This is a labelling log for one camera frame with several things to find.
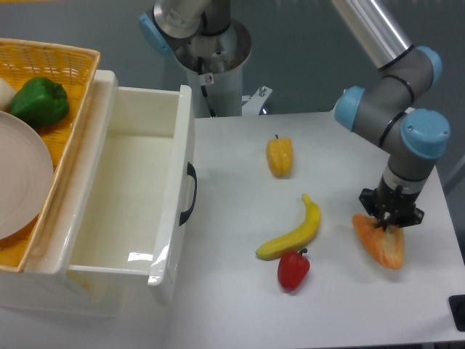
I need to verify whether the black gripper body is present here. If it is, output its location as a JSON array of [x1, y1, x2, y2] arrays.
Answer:
[[376, 185, 417, 224]]

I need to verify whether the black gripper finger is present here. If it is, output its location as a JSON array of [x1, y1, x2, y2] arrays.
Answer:
[[388, 207, 424, 228], [359, 188, 387, 230]]

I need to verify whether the orange triangle bread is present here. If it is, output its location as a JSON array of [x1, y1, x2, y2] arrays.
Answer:
[[352, 214, 405, 270]]

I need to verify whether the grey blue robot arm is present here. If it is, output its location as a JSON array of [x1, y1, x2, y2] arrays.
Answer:
[[139, 1, 450, 228]]

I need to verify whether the yellow banana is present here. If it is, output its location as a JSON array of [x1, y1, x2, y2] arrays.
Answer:
[[255, 193, 322, 260]]

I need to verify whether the black object at table edge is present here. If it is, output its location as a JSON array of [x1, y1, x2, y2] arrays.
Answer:
[[448, 294, 465, 332]]

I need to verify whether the yellow bell pepper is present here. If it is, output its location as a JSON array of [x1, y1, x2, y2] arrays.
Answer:
[[266, 135, 294, 178]]

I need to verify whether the red bell pepper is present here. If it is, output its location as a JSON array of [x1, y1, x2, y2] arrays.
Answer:
[[277, 248, 311, 292]]

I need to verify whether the white open drawer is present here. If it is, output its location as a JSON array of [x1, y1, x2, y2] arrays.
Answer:
[[69, 85, 195, 305]]

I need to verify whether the yellow woven basket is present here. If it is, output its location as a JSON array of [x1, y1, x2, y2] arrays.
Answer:
[[1, 38, 100, 273]]

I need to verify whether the pink ceramic plate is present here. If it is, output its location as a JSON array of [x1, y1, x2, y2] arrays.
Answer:
[[1, 111, 54, 238]]

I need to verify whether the green bell pepper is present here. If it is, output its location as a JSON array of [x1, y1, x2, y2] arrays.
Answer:
[[10, 77, 70, 128]]

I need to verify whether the white round vegetable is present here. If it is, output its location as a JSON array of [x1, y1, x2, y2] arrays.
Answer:
[[0, 78, 17, 112]]

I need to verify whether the white metal bracket with bolts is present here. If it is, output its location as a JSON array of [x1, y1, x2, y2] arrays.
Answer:
[[242, 86, 273, 117]]

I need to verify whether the black drawer handle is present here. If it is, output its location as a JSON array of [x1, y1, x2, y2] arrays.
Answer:
[[179, 162, 198, 226]]

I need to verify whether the black cable on pedestal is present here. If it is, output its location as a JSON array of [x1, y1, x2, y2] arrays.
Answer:
[[195, 56, 218, 119]]

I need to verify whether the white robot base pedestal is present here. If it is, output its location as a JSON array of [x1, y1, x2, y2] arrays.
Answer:
[[175, 19, 251, 118]]

